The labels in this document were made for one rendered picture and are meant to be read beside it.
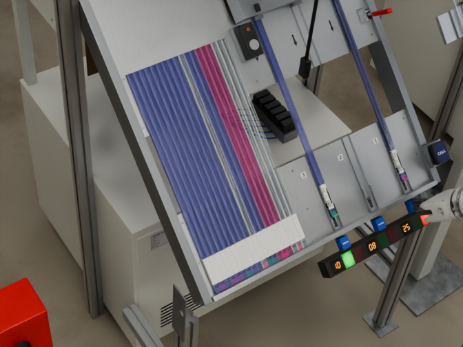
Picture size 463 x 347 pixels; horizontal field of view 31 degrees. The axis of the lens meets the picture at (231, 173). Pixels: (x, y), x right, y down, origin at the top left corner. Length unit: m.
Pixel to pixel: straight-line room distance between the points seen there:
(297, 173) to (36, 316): 0.66
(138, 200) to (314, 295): 0.84
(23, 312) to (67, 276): 1.01
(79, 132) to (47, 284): 0.84
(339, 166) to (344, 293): 0.85
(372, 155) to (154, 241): 0.58
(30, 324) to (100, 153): 0.63
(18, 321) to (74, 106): 0.52
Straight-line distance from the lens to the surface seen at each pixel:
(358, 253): 2.03
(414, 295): 2.81
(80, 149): 2.07
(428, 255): 2.75
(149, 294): 2.32
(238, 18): 1.89
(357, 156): 2.03
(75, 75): 1.93
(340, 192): 2.00
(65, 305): 2.70
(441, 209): 1.96
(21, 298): 1.79
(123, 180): 2.18
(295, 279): 2.77
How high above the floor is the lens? 2.25
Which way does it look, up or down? 48 degrees down
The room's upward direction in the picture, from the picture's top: 6 degrees clockwise
